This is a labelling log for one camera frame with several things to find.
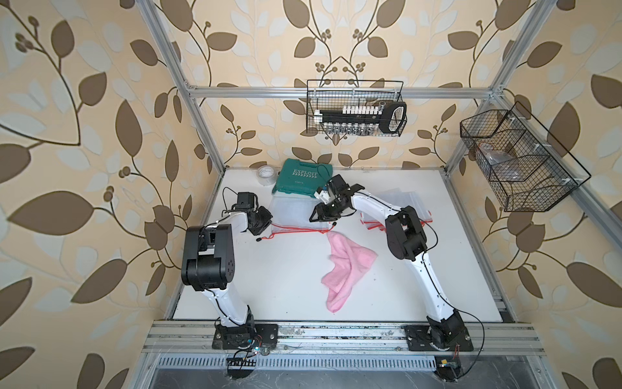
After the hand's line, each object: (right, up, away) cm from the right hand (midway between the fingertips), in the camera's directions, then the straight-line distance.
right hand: (316, 219), depth 102 cm
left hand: (-20, +2, -4) cm, 20 cm away
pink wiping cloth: (+12, -13, -17) cm, 24 cm away
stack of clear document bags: (-11, +2, +3) cm, 12 cm away
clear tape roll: (-25, +20, +17) cm, 36 cm away
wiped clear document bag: (+38, +9, +8) cm, 40 cm away
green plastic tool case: (-7, +18, +10) cm, 22 cm away
